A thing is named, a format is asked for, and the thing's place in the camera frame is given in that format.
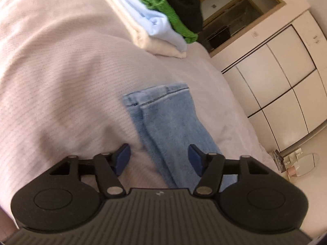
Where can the wooden framed wall niche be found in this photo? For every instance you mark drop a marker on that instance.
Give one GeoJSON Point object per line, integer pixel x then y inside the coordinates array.
{"type": "Point", "coordinates": [237, 12]}

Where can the light blue denim jeans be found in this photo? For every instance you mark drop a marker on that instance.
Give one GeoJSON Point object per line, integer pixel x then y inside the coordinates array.
{"type": "Point", "coordinates": [173, 122]}

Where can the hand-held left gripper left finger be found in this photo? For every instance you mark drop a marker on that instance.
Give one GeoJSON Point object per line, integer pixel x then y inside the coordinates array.
{"type": "Point", "coordinates": [123, 158]}

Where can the folded cream garment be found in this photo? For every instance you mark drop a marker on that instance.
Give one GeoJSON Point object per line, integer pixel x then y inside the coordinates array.
{"type": "Point", "coordinates": [150, 42]}

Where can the folded green knit garment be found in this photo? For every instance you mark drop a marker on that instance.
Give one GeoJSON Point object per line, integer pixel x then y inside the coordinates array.
{"type": "Point", "coordinates": [176, 21]}

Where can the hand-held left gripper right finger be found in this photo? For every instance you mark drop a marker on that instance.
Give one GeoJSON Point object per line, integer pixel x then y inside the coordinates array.
{"type": "Point", "coordinates": [195, 159]}

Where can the folded pale blue garment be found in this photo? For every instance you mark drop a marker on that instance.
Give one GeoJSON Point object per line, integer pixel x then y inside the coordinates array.
{"type": "Point", "coordinates": [163, 28]}

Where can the white panelled wardrobe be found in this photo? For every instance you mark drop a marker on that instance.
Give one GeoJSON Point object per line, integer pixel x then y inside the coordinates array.
{"type": "Point", "coordinates": [283, 76]}

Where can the bed with white cover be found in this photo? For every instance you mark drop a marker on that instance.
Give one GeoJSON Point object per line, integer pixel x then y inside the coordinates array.
{"type": "Point", "coordinates": [63, 69]}

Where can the folded black garment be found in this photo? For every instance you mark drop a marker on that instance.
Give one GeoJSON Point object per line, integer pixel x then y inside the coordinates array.
{"type": "Point", "coordinates": [187, 2]}

